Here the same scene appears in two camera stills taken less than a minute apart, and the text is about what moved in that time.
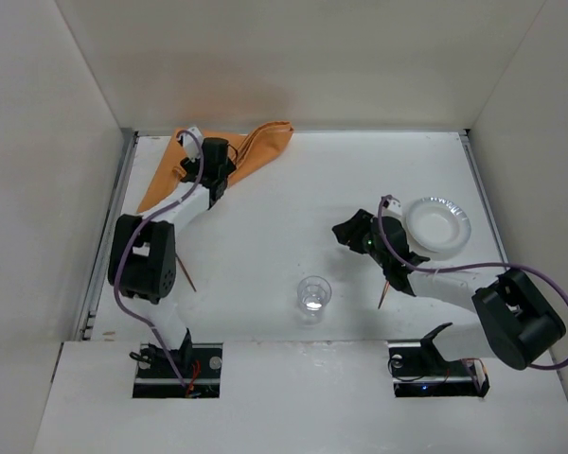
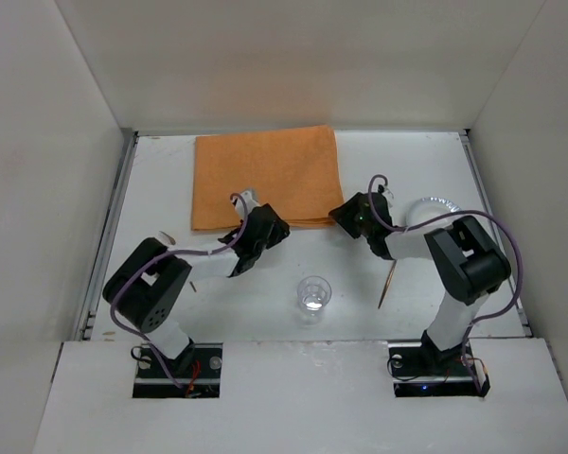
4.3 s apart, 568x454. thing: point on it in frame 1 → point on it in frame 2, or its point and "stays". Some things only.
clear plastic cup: [313, 294] stays
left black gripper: [189, 170] → [275, 224]
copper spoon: [387, 285] stays
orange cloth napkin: [251, 148] → [295, 171]
